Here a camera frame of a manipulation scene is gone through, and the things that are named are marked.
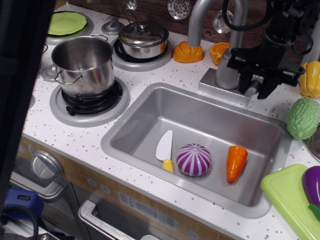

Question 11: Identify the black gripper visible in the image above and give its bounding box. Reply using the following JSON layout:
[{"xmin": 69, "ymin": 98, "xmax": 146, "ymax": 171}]
[{"xmin": 227, "ymin": 46, "xmax": 306, "ymax": 100}]

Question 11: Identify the silver faucet lever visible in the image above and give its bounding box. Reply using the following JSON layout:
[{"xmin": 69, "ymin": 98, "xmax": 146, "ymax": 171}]
[{"xmin": 244, "ymin": 76, "xmax": 264, "ymax": 97}]

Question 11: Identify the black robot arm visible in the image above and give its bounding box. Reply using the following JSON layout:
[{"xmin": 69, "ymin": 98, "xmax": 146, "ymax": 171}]
[{"xmin": 222, "ymin": 0, "xmax": 320, "ymax": 99}]

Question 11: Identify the silver toy faucet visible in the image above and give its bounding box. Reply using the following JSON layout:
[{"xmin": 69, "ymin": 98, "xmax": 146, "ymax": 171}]
[{"xmin": 187, "ymin": 0, "xmax": 251, "ymax": 106}]

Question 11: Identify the yellow toy bell pepper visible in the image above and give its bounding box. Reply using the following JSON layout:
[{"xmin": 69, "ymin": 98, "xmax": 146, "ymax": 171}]
[{"xmin": 299, "ymin": 61, "xmax": 320, "ymax": 98}]

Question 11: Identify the green toy bitter melon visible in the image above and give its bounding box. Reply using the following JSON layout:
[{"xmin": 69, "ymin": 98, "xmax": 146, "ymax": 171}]
[{"xmin": 287, "ymin": 97, "xmax": 320, "ymax": 140}]

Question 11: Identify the hanging steel ladle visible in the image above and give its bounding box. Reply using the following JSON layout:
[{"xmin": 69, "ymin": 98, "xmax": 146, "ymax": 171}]
[{"xmin": 212, "ymin": 7, "xmax": 234, "ymax": 34}]

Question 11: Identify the orange toy carrot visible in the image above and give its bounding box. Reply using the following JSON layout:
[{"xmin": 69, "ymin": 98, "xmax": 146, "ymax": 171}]
[{"xmin": 226, "ymin": 145, "xmax": 248, "ymax": 183}]

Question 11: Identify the orange toy pumpkin half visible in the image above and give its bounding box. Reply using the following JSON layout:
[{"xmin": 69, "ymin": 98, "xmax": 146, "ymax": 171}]
[{"xmin": 173, "ymin": 41, "xmax": 205, "ymax": 63}]

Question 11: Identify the silver toy sink basin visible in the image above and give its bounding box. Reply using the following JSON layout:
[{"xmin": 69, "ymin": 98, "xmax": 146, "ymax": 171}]
[{"xmin": 101, "ymin": 83, "xmax": 292, "ymax": 218}]

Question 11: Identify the steel bowl rim right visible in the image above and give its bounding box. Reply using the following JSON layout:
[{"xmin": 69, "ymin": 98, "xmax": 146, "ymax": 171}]
[{"xmin": 305, "ymin": 128, "xmax": 320, "ymax": 161}]

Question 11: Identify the purple striped toy onion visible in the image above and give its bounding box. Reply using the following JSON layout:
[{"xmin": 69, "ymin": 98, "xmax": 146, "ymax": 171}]
[{"xmin": 176, "ymin": 143, "xmax": 212, "ymax": 177}]

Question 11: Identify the hanging steel strainer spoon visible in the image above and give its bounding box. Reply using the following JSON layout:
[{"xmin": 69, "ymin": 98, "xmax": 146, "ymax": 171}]
[{"xmin": 167, "ymin": 0, "xmax": 192, "ymax": 20}]

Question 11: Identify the green cutting board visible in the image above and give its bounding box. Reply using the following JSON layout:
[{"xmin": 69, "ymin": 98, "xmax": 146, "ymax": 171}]
[{"xmin": 260, "ymin": 164, "xmax": 320, "ymax": 240}]

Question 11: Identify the purple toy eggplant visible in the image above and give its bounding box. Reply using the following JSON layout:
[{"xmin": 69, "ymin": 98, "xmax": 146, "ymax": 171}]
[{"xmin": 302, "ymin": 166, "xmax": 320, "ymax": 221}]

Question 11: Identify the small lidded steel pot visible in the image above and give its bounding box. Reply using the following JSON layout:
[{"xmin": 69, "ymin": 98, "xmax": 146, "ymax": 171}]
[{"xmin": 118, "ymin": 18, "xmax": 169, "ymax": 59}]

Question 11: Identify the back right stove burner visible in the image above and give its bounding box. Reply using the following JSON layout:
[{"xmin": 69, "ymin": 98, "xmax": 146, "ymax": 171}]
[{"xmin": 111, "ymin": 38, "xmax": 173, "ymax": 72}]

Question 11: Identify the stove burner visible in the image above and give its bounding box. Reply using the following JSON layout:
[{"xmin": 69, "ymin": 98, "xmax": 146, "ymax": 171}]
[
  {"xmin": 46, "ymin": 11, "xmax": 94, "ymax": 46},
  {"xmin": 50, "ymin": 77, "xmax": 130, "ymax": 128},
  {"xmin": 111, "ymin": 38, "xmax": 173, "ymax": 72}
]

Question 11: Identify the silver stove knob top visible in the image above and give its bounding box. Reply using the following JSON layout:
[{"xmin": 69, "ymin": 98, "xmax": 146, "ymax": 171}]
[{"xmin": 101, "ymin": 17, "xmax": 125, "ymax": 36}]

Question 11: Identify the silver stove knob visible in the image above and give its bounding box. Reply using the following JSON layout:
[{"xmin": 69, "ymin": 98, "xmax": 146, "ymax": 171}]
[
  {"xmin": 101, "ymin": 17, "xmax": 125, "ymax": 36},
  {"xmin": 41, "ymin": 64, "xmax": 60, "ymax": 83}
]

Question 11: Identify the front stove burner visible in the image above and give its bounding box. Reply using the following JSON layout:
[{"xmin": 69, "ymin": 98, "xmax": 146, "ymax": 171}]
[{"xmin": 50, "ymin": 77, "xmax": 130, "ymax": 128}]

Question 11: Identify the large steel pot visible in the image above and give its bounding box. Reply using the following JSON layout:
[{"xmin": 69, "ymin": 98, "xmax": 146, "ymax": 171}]
[{"xmin": 51, "ymin": 34, "xmax": 115, "ymax": 101}]

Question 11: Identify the green toy plate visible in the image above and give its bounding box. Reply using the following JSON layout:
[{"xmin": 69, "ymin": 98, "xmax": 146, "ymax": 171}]
[{"xmin": 48, "ymin": 11, "xmax": 87, "ymax": 36}]

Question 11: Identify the back left stove burner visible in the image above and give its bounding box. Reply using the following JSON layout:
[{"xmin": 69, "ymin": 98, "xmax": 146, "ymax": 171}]
[{"xmin": 46, "ymin": 11, "xmax": 94, "ymax": 46}]

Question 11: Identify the silver stove knob middle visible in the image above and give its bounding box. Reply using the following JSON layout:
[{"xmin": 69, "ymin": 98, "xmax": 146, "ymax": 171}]
[{"xmin": 41, "ymin": 64, "xmax": 60, "ymax": 83}]

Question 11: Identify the silver oven knob front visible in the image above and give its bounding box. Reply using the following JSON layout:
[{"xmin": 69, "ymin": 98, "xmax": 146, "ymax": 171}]
[{"xmin": 30, "ymin": 149, "xmax": 64, "ymax": 180}]

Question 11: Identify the white toy knife yellow handle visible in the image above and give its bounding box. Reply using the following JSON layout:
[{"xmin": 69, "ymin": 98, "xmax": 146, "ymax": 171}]
[{"xmin": 155, "ymin": 130, "xmax": 174, "ymax": 173}]

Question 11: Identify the silver oven door handle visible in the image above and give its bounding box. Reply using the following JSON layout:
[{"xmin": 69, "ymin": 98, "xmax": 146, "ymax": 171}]
[{"xmin": 78, "ymin": 200, "xmax": 134, "ymax": 240}]

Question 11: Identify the dark foreground post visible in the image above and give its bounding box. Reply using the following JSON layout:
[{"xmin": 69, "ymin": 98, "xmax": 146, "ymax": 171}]
[{"xmin": 0, "ymin": 0, "xmax": 56, "ymax": 205}]

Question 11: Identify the blue clamp with black cable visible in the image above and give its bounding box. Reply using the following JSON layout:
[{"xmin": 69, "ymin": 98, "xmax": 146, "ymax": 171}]
[{"xmin": 0, "ymin": 187, "xmax": 45, "ymax": 240}]

